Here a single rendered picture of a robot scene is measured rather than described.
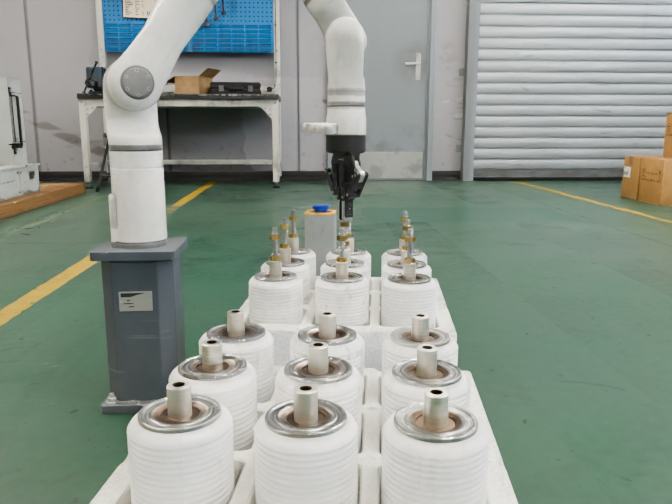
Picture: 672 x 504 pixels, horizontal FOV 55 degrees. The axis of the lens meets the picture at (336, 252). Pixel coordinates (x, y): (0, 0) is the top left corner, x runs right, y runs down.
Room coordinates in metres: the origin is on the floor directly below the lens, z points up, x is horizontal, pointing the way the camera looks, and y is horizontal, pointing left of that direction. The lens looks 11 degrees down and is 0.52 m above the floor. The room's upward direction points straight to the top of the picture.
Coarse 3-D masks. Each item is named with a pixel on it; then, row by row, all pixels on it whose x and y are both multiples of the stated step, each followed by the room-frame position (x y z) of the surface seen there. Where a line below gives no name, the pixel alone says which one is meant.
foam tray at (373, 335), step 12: (372, 288) 1.30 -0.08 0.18; (312, 300) 1.21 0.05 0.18; (372, 300) 1.21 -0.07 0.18; (444, 300) 1.21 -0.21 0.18; (312, 312) 1.12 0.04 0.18; (372, 312) 1.13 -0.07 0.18; (444, 312) 1.13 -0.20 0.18; (264, 324) 1.05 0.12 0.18; (276, 324) 1.05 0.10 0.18; (300, 324) 1.05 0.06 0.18; (312, 324) 1.08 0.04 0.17; (372, 324) 1.05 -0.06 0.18; (444, 324) 1.05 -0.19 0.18; (276, 336) 1.03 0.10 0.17; (288, 336) 1.03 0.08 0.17; (372, 336) 1.02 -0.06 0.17; (384, 336) 1.02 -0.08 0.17; (456, 336) 1.01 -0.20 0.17; (276, 348) 1.03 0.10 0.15; (288, 348) 1.03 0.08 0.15; (372, 348) 1.02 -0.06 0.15; (276, 360) 1.03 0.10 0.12; (288, 360) 1.03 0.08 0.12; (372, 360) 1.02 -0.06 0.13
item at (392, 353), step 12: (384, 348) 0.76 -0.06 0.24; (396, 348) 0.74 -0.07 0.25; (408, 348) 0.74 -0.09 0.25; (444, 348) 0.74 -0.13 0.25; (456, 348) 0.76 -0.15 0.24; (384, 360) 0.76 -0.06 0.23; (396, 360) 0.74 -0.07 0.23; (444, 360) 0.73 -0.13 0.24; (456, 360) 0.76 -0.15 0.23; (384, 372) 0.76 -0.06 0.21
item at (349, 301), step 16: (320, 288) 1.07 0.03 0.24; (336, 288) 1.05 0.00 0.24; (352, 288) 1.05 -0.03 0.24; (368, 288) 1.09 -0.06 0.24; (320, 304) 1.07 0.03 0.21; (336, 304) 1.05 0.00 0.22; (352, 304) 1.05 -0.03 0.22; (368, 304) 1.10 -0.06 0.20; (336, 320) 1.05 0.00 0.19; (352, 320) 1.06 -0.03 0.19; (368, 320) 1.10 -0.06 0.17
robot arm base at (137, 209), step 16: (112, 160) 1.12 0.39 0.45; (128, 160) 1.11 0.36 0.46; (144, 160) 1.12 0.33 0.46; (160, 160) 1.15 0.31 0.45; (112, 176) 1.13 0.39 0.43; (128, 176) 1.11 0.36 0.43; (144, 176) 1.12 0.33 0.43; (160, 176) 1.15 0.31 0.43; (112, 192) 1.13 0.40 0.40; (128, 192) 1.11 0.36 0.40; (144, 192) 1.12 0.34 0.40; (160, 192) 1.14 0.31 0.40; (112, 208) 1.12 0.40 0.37; (128, 208) 1.11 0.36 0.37; (144, 208) 1.12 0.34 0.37; (160, 208) 1.14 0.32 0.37; (112, 224) 1.12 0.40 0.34; (128, 224) 1.11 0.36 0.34; (144, 224) 1.12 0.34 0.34; (160, 224) 1.14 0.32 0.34; (112, 240) 1.12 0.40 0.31; (128, 240) 1.11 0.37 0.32; (144, 240) 1.12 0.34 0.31; (160, 240) 1.14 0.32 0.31
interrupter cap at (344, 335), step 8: (304, 328) 0.80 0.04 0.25; (312, 328) 0.81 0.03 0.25; (336, 328) 0.80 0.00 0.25; (344, 328) 0.81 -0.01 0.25; (304, 336) 0.77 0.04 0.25; (312, 336) 0.77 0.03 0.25; (336, 336) 0.78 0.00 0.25; (344, 336) 0.77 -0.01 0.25; (352, 336) 0.77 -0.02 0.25; (328, 344) 0.74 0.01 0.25; (336, 344) 0.75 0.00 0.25
